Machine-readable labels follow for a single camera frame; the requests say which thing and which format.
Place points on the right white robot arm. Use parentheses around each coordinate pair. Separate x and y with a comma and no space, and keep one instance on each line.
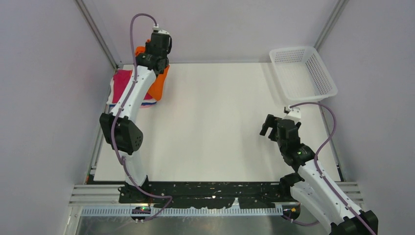
(312,187)

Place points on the aluminium frame rail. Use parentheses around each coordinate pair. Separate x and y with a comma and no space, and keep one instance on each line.
(103,200)

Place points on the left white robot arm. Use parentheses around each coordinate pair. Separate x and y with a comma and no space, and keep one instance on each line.
(119,125)

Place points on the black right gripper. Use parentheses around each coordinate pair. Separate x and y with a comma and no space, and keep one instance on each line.
(271,122)

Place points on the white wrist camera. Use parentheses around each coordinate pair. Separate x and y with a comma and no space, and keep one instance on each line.
(292,113)
(158,29)

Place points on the magenta folded t shirt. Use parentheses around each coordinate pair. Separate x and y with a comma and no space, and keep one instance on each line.
(123,86)

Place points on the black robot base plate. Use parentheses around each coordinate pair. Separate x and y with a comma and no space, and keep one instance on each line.
(210,195)

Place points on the white plastic laundry basket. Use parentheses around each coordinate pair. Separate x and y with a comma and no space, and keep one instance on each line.
(301,74)

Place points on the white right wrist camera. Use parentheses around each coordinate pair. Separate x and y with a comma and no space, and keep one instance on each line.
(292,113)

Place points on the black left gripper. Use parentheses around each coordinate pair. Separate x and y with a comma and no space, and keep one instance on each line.
(148,45)

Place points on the orange t shirt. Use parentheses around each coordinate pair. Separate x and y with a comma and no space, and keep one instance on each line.
(155,91)

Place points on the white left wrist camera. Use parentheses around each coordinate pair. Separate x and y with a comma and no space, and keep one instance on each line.
(158,29)

